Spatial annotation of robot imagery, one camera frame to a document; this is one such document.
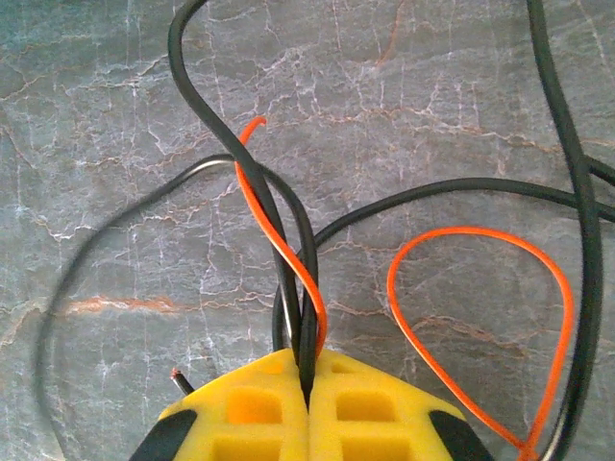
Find orange wire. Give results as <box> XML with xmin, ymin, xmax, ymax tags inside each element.
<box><xmin>234</xmin><ymin>116</ymin><xmax>577</xmax><ymax>461</ymax></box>

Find black wire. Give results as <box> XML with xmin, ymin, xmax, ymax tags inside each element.
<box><xmin>271</xmin><ymin>177</ymin><xmax>615</xmax><ymax>352</ymax></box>
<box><xmin>166</xmin><ymin>0</ymin><xmax>302</xmax><ymax>371</ymax></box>
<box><xmin>31</xmin><ymin>153</ymin><xmax>319</xmax><ymax>461</ymax></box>
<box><xmin>526</xmin><ymin>0</ymin><xmax>615</xmax><ymax>461</ymax></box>

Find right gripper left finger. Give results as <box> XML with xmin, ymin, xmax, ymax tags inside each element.
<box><xmin>129</xmin><ymin>348</ymin><xmax>308</xmax><ymax>461</ymax></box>

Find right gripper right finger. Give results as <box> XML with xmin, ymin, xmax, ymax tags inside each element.
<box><xmin>307</xmin><ymin>349</ymin><xmax>496</xmax><ymax>461</ymax></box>

